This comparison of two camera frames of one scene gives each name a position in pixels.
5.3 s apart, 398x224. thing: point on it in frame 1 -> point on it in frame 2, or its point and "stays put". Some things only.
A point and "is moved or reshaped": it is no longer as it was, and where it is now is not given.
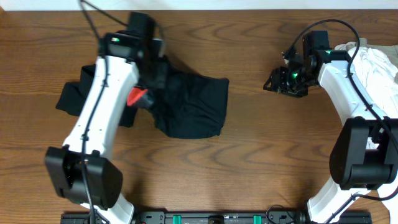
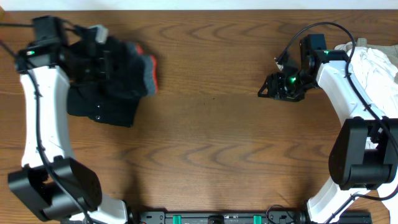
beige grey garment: x=390 y=51 stays put
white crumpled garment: x=377 y=78 stays put
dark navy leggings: x=187 y=106 is moved or reshaped
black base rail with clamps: x=273 y=216 stays put
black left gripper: x=152 y=88 -> x=104 y=62
